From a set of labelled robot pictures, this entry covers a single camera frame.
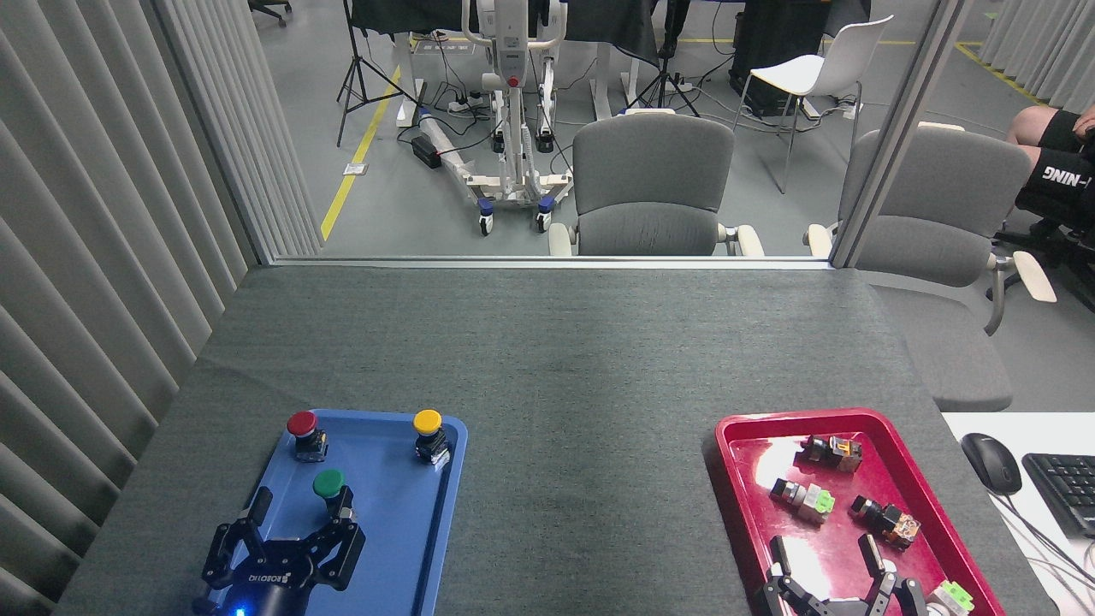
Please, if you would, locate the blue plastic tray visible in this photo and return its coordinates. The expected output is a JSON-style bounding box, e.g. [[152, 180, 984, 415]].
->
[[198, 408, 469, 616]]

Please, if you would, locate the table with black cloth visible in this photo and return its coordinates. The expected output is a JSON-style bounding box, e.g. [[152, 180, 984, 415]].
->
[[351, 0, 660, 127]]

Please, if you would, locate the silver switch with green block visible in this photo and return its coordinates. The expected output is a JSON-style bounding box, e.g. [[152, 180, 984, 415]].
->
[[769, 477, 836, 524]]

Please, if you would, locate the yellow mushroom push button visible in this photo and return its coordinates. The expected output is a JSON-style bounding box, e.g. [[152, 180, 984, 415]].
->
[[412, 409, 452, 467]]

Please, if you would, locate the black office chair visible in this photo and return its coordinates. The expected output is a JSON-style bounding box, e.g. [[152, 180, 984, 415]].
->
[[992, 214, 1095, 313]]

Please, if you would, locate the white switch with green block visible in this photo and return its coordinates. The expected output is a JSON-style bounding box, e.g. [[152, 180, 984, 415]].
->
[[922, 580, 976, 616]]

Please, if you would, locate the green mushroom push button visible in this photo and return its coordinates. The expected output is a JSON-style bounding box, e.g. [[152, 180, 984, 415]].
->
[[312, 468, 356, 521]]

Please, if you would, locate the white wheeled stand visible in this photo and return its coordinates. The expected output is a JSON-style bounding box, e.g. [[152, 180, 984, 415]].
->
[[419, 0, 576, 236]]

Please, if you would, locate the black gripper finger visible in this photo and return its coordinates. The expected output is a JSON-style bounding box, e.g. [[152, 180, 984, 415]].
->
[[858, 533, 929, 616], [753, 536, 824, 616]]

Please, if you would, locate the black tripod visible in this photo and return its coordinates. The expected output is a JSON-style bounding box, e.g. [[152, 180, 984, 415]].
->
[[336, 0, 420, 148], [627, 0, 701, 118]]

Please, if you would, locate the black keyboard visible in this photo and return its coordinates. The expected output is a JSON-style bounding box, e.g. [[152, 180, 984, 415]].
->
[[1021, 453, 1095, 538]]

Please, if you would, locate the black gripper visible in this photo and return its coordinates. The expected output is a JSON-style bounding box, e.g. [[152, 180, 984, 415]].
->
[[202, 486, 367, 616]]

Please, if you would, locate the silver frame post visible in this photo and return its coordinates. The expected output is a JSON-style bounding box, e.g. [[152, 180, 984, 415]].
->
[[141, 0, 279, 264], [830, 0, 976, 269]]

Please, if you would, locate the black computer mouse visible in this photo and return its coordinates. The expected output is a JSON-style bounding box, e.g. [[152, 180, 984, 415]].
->
[[961, 432, 1023, 496]]

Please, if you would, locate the black switch with orange block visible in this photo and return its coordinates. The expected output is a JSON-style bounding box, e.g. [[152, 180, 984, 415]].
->
[[849, 495, 922, 550]]

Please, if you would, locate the red mushroom push button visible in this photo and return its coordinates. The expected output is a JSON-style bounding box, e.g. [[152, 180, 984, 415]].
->
[[286, 411, 329, 463]]

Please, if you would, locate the black switch with orange end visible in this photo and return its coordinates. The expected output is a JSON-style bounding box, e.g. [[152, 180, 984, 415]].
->
[[800, 435, 863, 473]]

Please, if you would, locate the white plastic chair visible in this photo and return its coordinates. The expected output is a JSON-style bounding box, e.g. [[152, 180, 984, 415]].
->
[[733, 15, 895, 194]]

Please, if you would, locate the person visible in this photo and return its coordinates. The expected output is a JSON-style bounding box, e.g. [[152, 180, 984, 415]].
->
[[1005, 103, 1095, 228]]

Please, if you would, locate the black mouse cable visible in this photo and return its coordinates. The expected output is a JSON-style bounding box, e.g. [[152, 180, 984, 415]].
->
[[997, 492, 1095, 591]]

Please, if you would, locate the grey office chair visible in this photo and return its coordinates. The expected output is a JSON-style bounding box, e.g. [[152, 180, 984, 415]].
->
[[804, 122, 1057, 413], [548, 113, 765, 258]]

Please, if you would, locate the red plastic tray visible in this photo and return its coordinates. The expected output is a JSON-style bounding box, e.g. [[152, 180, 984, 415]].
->
[[714, 408, 1006, 616]]

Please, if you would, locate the black cabinet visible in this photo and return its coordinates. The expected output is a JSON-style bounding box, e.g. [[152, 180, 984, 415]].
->
[[729, 0, 872, 116]]

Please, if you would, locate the white desk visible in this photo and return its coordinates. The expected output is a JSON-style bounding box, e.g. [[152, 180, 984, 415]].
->
[[941, 412, 1095, 616]]

